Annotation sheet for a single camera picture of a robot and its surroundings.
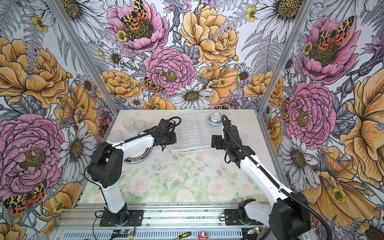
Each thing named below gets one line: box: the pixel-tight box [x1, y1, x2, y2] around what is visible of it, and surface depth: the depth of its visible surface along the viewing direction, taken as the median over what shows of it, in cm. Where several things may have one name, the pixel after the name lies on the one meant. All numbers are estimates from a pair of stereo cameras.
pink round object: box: [197, 231, 210, 240], surface depth 67 cm
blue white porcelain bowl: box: [208, 112, 222, 127], surface depth 111 cm
